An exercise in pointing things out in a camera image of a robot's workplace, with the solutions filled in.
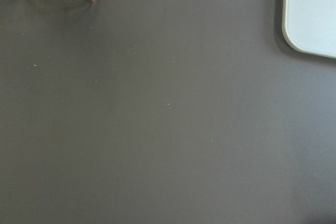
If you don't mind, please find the cream rabbit tray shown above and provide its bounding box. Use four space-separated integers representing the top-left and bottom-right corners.
282 0 335 59

